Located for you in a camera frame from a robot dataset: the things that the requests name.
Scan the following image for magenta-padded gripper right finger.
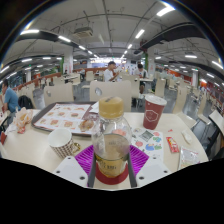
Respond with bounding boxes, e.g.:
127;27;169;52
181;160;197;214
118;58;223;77
127;144;172;189

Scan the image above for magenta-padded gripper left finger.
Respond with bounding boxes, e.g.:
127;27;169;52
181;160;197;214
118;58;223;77
52;144;98;189

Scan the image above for clear bottle with tan cap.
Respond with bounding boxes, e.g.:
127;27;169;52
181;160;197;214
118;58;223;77
91;96;133;178

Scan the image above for brown patterned white mug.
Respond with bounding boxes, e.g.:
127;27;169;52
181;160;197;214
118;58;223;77
47;128;82;160

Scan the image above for colourful sticker sheet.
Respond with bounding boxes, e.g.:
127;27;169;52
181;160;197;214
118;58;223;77
129;126;164;163

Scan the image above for red sauce packet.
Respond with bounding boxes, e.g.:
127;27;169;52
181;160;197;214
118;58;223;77
165;136;180;154

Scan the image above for clear plastic bag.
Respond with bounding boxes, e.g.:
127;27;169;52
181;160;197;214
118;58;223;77
178;146;203;171

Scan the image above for white sauce packet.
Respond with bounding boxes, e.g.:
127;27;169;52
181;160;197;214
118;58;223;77
180;129;194;145

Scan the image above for fried food piece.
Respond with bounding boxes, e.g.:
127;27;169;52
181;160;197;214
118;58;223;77
78;118;96;133

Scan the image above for red paper cup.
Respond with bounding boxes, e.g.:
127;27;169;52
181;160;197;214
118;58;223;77
142;94;168;131

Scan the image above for dark brown food tray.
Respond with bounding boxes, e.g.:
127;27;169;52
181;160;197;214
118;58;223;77
31;101;101;137

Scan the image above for crumpled white napkin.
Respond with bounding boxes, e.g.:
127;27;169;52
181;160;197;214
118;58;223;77
89;100;101;114

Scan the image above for paper food wrapper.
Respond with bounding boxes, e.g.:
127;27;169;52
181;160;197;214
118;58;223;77
13;107;34;134

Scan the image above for group of beige chairs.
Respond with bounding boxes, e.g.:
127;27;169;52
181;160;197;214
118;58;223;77
19;68;221;131

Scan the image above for small red box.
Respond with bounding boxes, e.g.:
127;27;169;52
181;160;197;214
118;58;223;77
0;130;8;145

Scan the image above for beige dining chair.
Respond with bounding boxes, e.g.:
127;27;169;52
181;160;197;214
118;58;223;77
89;79;133;113
43;83;75;107

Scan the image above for beige cafeteria table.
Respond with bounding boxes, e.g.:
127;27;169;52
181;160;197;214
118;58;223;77
208;109;224;138

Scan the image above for black backpack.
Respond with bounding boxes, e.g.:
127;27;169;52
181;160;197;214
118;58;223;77
17;95;34;110

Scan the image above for person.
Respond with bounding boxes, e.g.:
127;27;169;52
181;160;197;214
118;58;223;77
103;60;122;83
0;78;20;116
133;63;149;94

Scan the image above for ceiling lights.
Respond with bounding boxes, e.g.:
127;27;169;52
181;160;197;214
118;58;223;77
0;4;224;79

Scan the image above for ceiling air conditioner unit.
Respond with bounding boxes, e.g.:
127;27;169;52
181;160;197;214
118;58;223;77
72;26;94;38

